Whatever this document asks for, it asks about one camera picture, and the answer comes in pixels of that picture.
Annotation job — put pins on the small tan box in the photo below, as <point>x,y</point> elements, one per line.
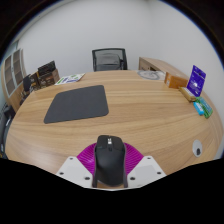
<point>187,94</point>

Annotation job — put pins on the purple standing card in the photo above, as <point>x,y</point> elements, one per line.
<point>196,80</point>

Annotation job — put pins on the black computer mouse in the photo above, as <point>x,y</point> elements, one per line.
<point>110,163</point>

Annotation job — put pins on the white printed sheet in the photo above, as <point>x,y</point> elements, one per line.
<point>69,79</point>

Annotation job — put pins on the green flat box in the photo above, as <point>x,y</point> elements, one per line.
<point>206,108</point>

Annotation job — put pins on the large brown cardboard box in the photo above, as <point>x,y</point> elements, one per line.
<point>50,80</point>

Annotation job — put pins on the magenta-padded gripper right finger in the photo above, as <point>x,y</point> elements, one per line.
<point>145,168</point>

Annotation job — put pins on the orange-brown cardboard box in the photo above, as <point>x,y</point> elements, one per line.
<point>176,81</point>

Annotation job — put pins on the black cardboard box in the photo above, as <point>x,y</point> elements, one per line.
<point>46,67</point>

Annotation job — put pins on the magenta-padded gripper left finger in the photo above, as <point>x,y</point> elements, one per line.
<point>75,168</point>

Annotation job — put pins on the round grey printed sheet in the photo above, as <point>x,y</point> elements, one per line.
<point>148,74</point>

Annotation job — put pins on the wooden shelf unit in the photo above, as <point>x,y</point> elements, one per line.
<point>11,75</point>

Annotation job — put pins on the small blue box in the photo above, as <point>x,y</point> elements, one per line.
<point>198,108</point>

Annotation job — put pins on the black leather office chair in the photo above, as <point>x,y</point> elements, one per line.
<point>5,123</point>

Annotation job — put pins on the wooden side desk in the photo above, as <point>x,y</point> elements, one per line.
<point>156,64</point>

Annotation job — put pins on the small black chair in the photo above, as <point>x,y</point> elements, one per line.
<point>26,83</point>

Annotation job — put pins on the grey mesh office chair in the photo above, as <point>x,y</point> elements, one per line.
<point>108,60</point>

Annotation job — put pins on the small brown cardboard box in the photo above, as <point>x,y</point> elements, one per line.
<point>34,81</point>

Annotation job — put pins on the dark grey mouse pad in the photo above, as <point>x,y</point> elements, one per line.
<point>78,104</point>

